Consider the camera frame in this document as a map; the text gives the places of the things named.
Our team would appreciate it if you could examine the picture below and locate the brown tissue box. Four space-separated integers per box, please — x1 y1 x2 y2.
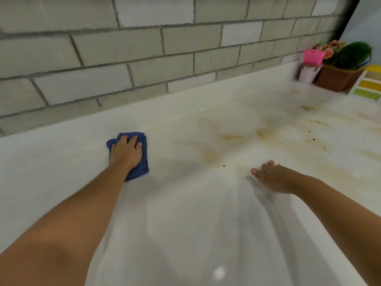
315 64 367 93

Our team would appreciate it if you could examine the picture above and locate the person's right forearm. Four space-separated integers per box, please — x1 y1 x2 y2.
291 175 381 286

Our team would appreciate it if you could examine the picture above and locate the pink metal bucket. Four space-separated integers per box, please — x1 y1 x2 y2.
298 64 323 85

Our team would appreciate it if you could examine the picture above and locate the blue cloth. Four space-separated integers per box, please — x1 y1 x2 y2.
106 132 150 182

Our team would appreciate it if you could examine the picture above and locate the person's right hand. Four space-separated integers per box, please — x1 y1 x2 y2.
250 160 307 195

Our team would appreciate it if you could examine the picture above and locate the white countertop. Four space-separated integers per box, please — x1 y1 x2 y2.
0 61 381 286

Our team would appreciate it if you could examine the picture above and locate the person's left forearm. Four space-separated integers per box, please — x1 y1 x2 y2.
0 163 133 286

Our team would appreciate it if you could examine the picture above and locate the person's left hand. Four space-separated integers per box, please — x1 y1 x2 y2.
109 135 143 172

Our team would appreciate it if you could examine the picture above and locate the yellow mini drawer organizer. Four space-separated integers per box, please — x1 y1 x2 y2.
348 64 381 102

